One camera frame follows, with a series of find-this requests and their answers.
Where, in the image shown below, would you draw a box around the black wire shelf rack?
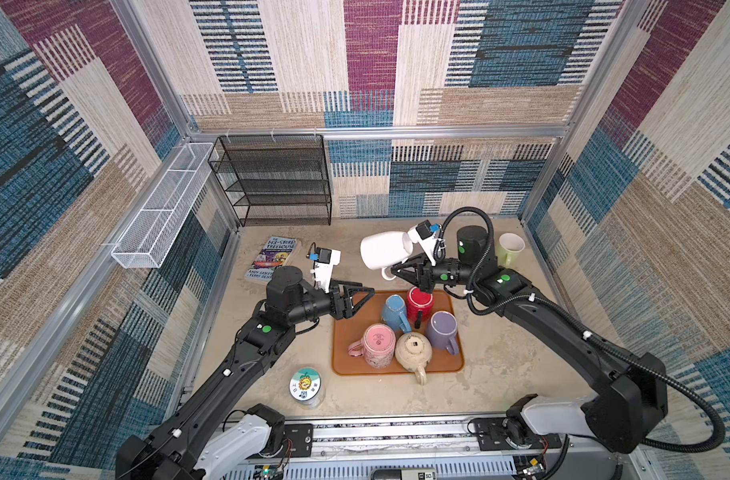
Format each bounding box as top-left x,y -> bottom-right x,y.
209,134 -> 332,227

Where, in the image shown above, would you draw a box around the beige ceramic teapot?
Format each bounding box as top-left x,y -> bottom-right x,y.
394,331 -> 433,386

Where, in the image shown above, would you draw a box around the purple mug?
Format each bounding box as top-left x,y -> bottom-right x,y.
425,311 -> 460,355

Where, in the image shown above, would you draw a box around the pink ghost mug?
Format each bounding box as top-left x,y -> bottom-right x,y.
347,323 -> 396,369

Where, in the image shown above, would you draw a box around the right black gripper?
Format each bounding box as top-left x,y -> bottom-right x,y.
390,249 -> 476,294

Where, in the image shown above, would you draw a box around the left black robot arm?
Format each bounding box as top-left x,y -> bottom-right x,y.
115,266 -> 375,479

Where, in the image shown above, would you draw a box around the white mug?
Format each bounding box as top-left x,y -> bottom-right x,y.
360,231 -> 413,281

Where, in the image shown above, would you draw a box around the paperback book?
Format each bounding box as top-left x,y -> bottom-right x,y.
244,236 -> 301,284

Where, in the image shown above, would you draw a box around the red mug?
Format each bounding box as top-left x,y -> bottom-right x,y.
406,287 -> 434,330

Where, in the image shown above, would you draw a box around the white wire mesh basket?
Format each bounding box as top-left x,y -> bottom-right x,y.
111,143 -> 214,269

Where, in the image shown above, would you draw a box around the light green mug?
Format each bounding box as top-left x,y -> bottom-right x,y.
496,232 -> 526,268

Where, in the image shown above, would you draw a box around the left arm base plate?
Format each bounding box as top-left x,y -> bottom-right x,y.
265,423 -> 314,459

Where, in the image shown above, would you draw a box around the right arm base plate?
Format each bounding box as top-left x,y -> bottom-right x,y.
467,416 -> 563,451

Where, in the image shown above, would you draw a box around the clear jar green lid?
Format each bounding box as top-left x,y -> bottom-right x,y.
289,367 -> 325,408

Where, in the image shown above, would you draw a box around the blue dotted mug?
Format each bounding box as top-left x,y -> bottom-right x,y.
381,294 -> 412,333

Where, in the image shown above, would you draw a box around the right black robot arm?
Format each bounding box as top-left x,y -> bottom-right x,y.
371,222 -> 668,454

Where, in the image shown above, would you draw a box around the brown plastic tray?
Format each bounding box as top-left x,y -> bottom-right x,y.
332,290 -> 464,376

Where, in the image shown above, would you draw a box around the black corrugated cable conduit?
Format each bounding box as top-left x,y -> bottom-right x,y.
439,206 -> 727,454

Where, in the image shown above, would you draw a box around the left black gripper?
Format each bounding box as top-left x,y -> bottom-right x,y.
285,279 -> 371,329

